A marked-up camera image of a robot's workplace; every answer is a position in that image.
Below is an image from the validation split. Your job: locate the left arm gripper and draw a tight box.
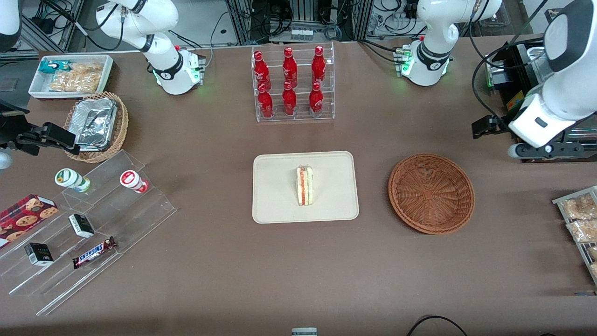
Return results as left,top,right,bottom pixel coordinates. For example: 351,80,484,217
472,99,577,147

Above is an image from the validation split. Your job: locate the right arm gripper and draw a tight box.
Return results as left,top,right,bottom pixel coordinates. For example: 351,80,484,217
0,99,81,156

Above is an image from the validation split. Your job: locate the triangle sandwich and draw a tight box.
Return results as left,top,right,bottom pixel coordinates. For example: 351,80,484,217
297,165,314,207

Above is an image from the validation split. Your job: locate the tan wicker basket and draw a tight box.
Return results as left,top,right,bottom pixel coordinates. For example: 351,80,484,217
64,91,129,164

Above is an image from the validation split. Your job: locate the brown round wicker basket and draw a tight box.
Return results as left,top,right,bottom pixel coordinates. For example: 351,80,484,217
388,154,476,235

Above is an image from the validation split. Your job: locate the cream rectangular tray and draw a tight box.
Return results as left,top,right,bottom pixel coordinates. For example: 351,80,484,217
252,151,360,224

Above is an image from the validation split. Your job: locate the green lidded drink cup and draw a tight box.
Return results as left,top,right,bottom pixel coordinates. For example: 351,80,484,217
55,168,91,193

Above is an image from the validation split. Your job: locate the white rectangular bin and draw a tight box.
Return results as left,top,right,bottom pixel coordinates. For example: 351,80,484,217
28,55,115,101

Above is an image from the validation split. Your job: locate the aluminium foil container stack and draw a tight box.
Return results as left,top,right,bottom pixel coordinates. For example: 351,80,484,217
75,98,118,151

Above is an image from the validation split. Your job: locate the clear bag of chips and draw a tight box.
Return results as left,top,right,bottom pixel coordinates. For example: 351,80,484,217
69,62,104,76
49,70,102,94

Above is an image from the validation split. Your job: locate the black hot display case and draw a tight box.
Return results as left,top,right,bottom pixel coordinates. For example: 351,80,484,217
484,7,597,164

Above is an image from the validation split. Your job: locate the teal snack packet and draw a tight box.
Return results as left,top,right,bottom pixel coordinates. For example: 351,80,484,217
39,60,71,75

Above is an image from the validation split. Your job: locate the steel food pan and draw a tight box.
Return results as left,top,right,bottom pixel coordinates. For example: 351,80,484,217
527,46,547,87

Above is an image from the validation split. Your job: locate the red cookie box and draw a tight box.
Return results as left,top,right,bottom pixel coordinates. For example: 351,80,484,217
0,194,59,248

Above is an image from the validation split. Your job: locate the small black box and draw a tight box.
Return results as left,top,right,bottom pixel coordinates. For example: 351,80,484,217
69,214,95,238
24,243,54,266

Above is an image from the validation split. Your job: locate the metal snack rack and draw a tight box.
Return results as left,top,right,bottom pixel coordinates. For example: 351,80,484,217
552,185,597,286

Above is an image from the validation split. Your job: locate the red lidded drink cup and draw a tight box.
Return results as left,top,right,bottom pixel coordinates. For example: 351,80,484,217
119,170,150,194

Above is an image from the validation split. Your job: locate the clear acrylic tiered shelf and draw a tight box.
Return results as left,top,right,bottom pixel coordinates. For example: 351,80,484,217
0,149,178,316

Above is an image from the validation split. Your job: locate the Snickers chocolate bar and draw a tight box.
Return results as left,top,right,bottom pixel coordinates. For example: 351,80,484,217
72,237,117,269

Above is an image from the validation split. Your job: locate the red drink bottle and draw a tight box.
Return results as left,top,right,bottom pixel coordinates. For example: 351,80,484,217
282,47,298,88
311,46,326,85
253,50,272,90
257,83,274,119
309,82,324,118
282,81,298,116

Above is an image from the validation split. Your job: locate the clear acrylic bottle rack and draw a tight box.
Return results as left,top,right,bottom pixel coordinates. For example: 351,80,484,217
251,42,335,123

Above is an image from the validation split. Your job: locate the aluminium equipment rack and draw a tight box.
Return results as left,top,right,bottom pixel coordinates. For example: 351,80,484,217
225,0,418,45

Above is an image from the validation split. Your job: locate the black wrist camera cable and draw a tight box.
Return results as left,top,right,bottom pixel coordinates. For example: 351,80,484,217
470,0,553,123

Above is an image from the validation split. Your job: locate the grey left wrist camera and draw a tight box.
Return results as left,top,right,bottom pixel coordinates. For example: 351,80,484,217
508,141,584,160

